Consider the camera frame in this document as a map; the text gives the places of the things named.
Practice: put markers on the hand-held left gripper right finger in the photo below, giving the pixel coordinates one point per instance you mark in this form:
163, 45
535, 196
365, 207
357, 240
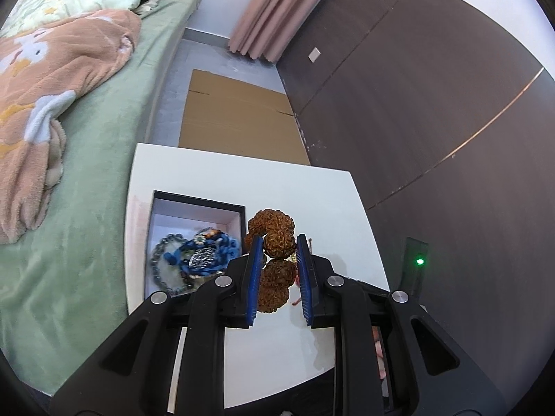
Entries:
303, 281

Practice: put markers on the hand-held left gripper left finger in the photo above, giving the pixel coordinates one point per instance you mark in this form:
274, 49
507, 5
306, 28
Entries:
253, 281

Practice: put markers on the black gift box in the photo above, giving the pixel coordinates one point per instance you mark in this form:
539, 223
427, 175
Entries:
190, 212

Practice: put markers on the white side table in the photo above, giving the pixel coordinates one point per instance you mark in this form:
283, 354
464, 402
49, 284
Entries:
282, 182

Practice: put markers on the flat brown cardboard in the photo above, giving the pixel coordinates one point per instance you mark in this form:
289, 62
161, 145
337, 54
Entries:
243, 112

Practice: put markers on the bed with green sheet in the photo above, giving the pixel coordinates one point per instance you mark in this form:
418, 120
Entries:
99, 182

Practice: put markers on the pink curtain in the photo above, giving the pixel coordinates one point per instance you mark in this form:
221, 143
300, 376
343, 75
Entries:
282, 13

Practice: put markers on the pink floral fleece blanket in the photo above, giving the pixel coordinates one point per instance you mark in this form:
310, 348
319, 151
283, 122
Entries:
52, 95

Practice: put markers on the white wall socket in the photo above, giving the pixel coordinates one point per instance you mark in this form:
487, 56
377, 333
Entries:
314, 54

